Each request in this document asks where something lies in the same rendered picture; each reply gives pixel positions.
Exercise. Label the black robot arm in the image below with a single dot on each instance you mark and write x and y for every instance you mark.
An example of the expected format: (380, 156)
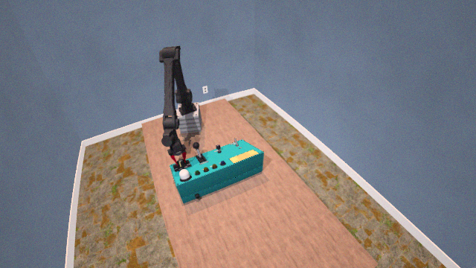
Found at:
(172, 73)

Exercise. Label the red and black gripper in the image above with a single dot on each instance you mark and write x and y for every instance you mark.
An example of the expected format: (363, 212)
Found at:
(173, 154)

